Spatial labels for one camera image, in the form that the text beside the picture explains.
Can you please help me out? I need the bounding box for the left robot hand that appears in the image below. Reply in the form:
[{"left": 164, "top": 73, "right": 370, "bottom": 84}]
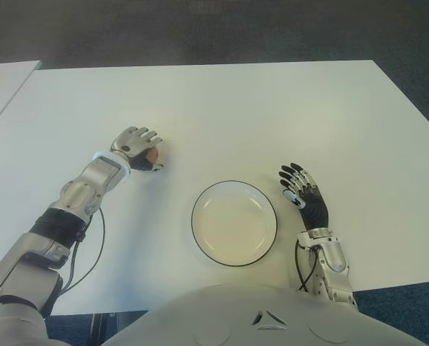
[{"left": 109, "top": 125, "right": 164, "bottom": 173}]

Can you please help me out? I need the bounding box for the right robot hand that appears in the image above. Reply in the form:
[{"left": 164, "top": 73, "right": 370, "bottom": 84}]
[{"left": 278, "top": 162, "right": 330, "bottom": 231}]

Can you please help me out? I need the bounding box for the white plate with black rim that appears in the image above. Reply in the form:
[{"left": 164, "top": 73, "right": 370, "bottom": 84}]
[{"left": 190, "top": 179, "right": 278, "bottom": 267}]

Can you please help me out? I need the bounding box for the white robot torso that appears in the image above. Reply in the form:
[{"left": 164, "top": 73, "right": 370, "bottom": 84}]
[{"left": 105, "top": 283, "right": 429, "bottom": 346}]

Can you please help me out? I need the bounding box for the white side table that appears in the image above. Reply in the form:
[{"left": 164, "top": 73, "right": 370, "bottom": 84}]
[{"left": 0, "top": 60, "right": 43, "bottom": 140}]

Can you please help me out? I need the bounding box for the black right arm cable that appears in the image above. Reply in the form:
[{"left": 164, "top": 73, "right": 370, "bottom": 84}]
[{"left": 294, "top": 239, "right": 322, "bottom": 291}]

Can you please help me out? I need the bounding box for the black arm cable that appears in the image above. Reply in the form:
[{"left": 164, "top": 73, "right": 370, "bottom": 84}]
[
  {"left": 294, "top": 239, "right": 322, "bottom": 291},
  {"left": 61, "top": 207, "right": 107, "bottom": 293}
]

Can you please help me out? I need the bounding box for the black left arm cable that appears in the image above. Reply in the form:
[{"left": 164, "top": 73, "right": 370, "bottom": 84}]
[{"left": 61, "top": 207, "right": 107, "bottom": 293}]

